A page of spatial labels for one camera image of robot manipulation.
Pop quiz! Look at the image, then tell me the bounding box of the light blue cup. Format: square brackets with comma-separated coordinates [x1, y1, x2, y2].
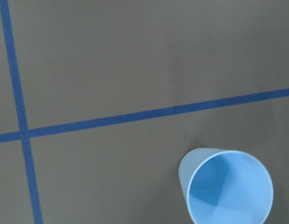
[178, 148, 274, 224]

